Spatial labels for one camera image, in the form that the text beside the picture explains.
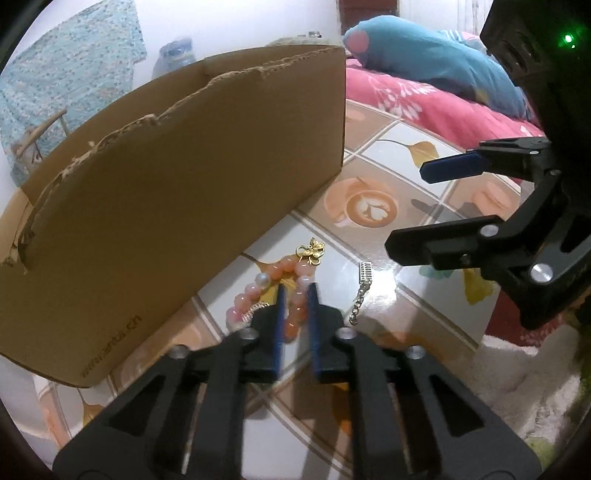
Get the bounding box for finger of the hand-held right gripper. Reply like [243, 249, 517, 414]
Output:
[420, 136, 556, 184]
[385, 173, 566, 296]

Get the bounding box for pink bead bracelet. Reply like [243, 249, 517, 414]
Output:
[225, 258, 317, 344]

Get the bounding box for wooden chair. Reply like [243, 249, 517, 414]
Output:
[9, 110, 70, 162]

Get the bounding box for brown cardboard box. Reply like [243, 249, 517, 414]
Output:
[0, 44, 347, 391]

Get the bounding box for blue pillow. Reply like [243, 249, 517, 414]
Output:
[346, 15, 532, 118]

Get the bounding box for silver chain pendant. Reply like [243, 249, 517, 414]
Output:
[348, 261, 374, 326]

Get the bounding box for brown door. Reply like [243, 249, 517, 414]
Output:
[338, 0, 399, 35]

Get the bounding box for blue patterned hanging cloth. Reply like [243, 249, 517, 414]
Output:
[0, 0, 146, 185]

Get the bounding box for white fluffy blanket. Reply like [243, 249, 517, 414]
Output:
[480, 335, 583, 444]

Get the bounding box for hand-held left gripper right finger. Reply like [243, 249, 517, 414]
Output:
[307, 282, 542, 480]

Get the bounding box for gold butterfly brooch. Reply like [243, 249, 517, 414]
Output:
[295, 237, 326, 267]

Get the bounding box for printed tile-pattern tablecloth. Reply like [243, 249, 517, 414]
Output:
[34, 99, 543, 480]

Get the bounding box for pink floral blanket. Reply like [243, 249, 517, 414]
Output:
[345, 65, 555, 356]

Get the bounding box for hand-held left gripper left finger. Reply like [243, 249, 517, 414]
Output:
[52, 282, 289, 480]

